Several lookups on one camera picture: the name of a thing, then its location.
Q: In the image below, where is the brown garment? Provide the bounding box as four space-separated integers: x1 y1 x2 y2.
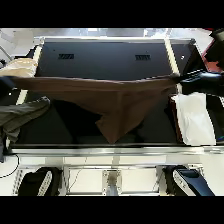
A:
9 74 182 145

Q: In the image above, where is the white garment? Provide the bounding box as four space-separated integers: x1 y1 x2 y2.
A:
174 92 218 146

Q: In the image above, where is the grey-green garment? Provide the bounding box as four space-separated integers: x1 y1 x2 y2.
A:
0 96 52 142

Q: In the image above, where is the cream garment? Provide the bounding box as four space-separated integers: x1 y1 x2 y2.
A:
0 57 38 80

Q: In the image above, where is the black garment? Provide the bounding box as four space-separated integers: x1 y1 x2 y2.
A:
208 28 224 68

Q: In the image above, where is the silver frame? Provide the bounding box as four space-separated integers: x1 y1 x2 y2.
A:
5 144 224 197

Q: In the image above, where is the black cable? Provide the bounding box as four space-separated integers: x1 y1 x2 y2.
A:
0 152 22 180

